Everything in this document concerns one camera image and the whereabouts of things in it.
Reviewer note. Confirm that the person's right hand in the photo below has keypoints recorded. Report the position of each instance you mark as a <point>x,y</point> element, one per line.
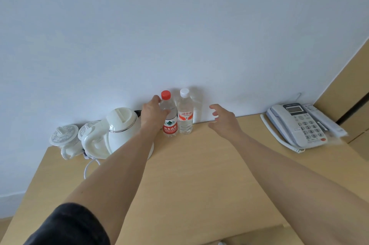
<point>227,122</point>

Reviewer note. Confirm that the person's left hand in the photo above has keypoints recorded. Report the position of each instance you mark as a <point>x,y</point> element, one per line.
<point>151,115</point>

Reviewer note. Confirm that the red cap water bottle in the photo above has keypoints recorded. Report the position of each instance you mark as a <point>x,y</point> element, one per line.
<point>170,128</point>

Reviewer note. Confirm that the white cap water bottle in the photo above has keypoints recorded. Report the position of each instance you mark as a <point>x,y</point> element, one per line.
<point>185,115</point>

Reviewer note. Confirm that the person's right forearm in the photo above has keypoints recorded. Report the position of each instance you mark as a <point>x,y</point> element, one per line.
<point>288,184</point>

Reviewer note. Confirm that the person's left forearm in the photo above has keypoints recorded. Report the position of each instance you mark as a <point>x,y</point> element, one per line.
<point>121,172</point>

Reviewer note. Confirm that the white electric kettle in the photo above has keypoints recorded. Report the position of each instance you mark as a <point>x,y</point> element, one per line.
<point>121,129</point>

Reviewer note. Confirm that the wooden table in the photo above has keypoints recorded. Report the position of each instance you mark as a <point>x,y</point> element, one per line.
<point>196,181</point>

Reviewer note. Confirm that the white telephone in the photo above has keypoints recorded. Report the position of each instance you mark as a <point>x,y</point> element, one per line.
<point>299,126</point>

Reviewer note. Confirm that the bagged remote control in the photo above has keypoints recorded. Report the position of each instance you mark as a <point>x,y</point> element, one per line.
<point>325,120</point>

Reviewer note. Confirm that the black t-shirt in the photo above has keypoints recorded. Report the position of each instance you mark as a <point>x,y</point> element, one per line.
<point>69,224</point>

